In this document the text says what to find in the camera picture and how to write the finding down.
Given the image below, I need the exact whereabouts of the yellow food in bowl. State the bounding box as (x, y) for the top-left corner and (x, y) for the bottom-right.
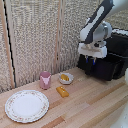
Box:
(60, 74), (70, 82)

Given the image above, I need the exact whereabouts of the black air fryer drawer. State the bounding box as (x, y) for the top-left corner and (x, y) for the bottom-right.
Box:
(77, 53), (116, 82)

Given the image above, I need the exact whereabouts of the pink cup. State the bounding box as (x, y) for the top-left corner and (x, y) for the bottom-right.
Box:
(39, 70), (52, 90)

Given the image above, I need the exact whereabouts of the black air fryer body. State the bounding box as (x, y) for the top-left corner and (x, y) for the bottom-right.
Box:
(105, 29), (128, 80)

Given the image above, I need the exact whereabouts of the white floral rimmed plate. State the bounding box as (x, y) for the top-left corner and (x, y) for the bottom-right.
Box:
(4, 89), (50, 124)

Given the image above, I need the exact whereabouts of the small white bowl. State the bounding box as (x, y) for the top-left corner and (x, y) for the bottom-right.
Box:
(58, 72), (75, 85)

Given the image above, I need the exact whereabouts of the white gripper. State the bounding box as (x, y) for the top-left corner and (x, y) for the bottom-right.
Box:
(77, 41), (108, 65)

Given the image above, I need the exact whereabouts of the yellow food piece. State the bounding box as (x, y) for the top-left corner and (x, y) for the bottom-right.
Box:
(55, 85), (70, 98)

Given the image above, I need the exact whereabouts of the beige woven folding screen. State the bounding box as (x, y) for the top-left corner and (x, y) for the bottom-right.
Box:
(0, 0), (128, 94)

